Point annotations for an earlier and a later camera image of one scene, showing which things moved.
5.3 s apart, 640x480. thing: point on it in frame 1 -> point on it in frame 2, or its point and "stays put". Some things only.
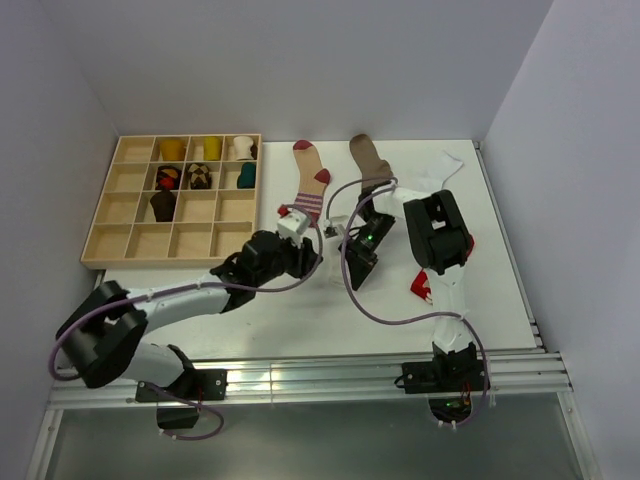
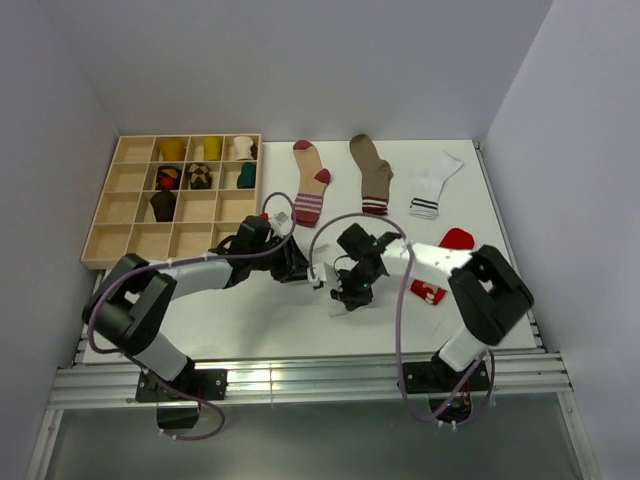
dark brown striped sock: [163, 202] stays put
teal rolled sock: [247, 177] stays put
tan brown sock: [372, 166] stays put
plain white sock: [331, 266] -> [335, 308]
